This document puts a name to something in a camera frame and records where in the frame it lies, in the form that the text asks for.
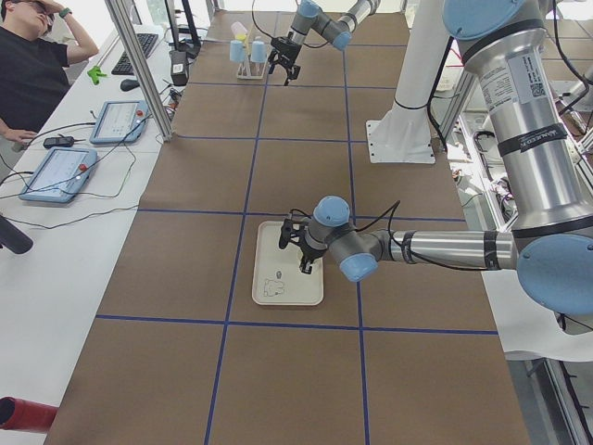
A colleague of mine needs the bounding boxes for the white wire cup rack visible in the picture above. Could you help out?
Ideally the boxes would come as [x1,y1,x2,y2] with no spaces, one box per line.
[229,22,268,80]

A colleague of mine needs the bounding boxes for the blue teach pendant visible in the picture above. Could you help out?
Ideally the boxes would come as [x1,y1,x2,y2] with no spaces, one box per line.
[19,146,98,204]
[89,100,149,145]

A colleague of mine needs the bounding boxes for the red cylinder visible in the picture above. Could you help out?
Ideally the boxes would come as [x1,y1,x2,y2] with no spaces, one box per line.
[1,397,58,434]

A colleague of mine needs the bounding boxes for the light blue plastic cup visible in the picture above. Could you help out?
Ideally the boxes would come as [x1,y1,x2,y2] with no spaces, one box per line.
[229,40,246,64]

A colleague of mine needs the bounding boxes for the black computer mouse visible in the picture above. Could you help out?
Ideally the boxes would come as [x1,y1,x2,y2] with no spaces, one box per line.
[120,79,139,92]

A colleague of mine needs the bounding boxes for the pink plastic cup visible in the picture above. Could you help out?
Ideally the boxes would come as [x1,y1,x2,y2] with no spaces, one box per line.
[231,21,248,40]

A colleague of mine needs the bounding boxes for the black keyboard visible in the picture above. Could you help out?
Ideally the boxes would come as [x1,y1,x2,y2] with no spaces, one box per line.
[110,32,159,76]

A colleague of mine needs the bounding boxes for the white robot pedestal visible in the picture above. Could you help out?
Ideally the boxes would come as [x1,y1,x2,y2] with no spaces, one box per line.
[366,0,451,164]

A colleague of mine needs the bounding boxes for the near blue teach pendant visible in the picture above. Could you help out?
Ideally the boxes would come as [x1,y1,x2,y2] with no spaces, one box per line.
[19,146,98,204]

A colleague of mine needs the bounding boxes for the operator left hand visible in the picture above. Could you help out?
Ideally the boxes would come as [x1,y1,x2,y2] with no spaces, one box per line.
[3,129,37,145]

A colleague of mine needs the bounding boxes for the black box with label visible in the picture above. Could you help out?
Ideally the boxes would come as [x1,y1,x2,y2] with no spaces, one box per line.
[170,50,189,86]

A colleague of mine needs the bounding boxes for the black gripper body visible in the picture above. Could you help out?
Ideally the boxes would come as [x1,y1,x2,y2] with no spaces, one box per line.
[286,215,327,258]
[271,36,301,68]

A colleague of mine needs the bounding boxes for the cream plastic tray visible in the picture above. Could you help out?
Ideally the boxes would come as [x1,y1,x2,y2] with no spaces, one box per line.
[252,222,323,306]

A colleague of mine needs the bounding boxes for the black monitor stand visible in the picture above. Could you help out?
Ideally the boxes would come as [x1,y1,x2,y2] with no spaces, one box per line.
[164,0,202,59]

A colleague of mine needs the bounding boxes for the aluminium frame post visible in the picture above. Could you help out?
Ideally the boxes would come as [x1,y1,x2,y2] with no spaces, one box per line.
[105,0,172,142]

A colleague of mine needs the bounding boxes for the seated operator in black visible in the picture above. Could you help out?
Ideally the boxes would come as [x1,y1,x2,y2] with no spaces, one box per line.
[1,1,98,140]

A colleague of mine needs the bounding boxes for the black handheld device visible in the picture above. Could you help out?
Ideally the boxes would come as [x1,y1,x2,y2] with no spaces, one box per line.
[43,136,75,149]

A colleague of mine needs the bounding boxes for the operator right hand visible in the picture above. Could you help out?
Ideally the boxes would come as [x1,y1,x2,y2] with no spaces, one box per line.
[39,0,65,14]

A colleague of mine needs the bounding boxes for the green plastic clamp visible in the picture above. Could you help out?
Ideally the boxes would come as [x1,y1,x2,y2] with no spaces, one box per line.
[87,66,107,85]

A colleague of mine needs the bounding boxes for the far blue teach pendant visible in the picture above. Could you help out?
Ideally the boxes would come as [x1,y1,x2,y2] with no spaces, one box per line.
[89,100,149,145]

